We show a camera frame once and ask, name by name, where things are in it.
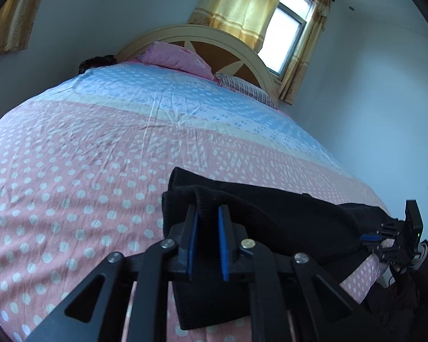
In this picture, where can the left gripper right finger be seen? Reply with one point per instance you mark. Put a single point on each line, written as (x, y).
(229, 250)

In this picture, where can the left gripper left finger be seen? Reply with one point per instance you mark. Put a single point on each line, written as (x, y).
(187, 240)

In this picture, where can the black pants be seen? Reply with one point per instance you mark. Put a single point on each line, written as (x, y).
(286, 222)

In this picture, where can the bed with polka dot sheet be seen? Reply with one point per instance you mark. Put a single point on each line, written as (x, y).
(83, 167)

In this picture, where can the striped grey pillow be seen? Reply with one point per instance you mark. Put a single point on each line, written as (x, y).
(239, 85)

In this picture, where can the cream wooden headboard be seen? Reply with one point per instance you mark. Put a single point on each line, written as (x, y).
(222, 51)

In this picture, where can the pink pillow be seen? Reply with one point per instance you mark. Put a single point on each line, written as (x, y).
(176, 57)

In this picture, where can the black bag beside bed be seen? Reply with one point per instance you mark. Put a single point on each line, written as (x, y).
(97, 61)

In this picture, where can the rear window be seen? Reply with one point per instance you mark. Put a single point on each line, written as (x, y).
(283, 34)

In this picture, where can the yellow curtain centre panel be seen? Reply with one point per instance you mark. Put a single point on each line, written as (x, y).
(247, 20)

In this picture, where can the yellow curtain panel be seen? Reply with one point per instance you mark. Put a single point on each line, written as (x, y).
(247, 20)
(301, 58)

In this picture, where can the yellow curtain right panel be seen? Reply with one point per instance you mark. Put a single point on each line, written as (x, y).
(301, 58)

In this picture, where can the yellow curtain left window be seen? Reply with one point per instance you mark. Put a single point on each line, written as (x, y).
(17, 18)

